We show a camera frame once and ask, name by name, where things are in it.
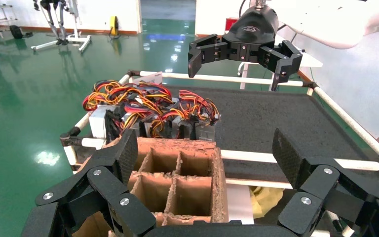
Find brown cardboard divider box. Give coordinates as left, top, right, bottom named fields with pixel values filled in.
left=73, top=137, right=229, bottom=237

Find pile of wired power supplies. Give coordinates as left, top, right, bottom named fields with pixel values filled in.
left=163, top=85, right=379, bottom=184

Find yellow floor machine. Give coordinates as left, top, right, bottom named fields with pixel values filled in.
left=109, top=15, right=120, bottom=37

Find white power supply unit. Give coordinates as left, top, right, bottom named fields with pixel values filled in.
left=88, top=104, right=121, bottom=150

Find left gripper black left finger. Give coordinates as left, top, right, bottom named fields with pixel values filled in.
left=21, top=129, right=157, bottom=237

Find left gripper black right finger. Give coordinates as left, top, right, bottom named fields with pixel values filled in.
left=272, top=128, right=379, bottom=237

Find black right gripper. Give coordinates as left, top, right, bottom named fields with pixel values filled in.
left=188, top=5, right=303, bottom=91

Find humanoid robot legs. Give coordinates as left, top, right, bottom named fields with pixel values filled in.
left=32, top=0, right=71, bottom=46

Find yellow cloth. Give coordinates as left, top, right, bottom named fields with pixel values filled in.
left=248, top=186, right=284, bottom=219

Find white pipe cart frame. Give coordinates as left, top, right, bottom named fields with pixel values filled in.
left=60, top=70, right=379, bottom=237

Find white robot support stand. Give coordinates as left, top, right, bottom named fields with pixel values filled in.
left=31, top=0, right=92, bottom=53

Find grey power supply unit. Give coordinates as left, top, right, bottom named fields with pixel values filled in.
left=173, top=114, right=221, bottom=142
left=124, top=113, right=164, bottom=139

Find white label sign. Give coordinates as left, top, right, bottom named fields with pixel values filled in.
left=132, top=72, right=163, bottom=85

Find red box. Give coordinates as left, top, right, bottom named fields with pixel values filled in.
left=225, top=18, right=239, bottom=32

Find red yellow cable bundle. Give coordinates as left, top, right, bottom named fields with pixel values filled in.
left=82, top=80, right=174, bottom=114
left=150, top=90, right=221, bottom=138

